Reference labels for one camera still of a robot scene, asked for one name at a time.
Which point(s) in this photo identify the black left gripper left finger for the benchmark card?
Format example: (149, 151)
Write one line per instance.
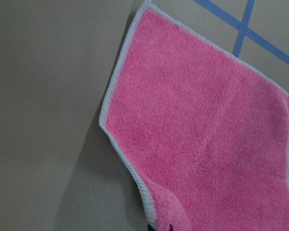
(150, 228)

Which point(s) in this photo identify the pink towel with white edge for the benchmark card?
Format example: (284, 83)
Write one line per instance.
(204, 135)

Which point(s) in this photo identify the blue tape line crosswise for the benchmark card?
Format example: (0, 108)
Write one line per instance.
(235, 23)

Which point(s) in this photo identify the blue tape line lengthwise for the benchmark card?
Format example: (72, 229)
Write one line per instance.
(243, 28)

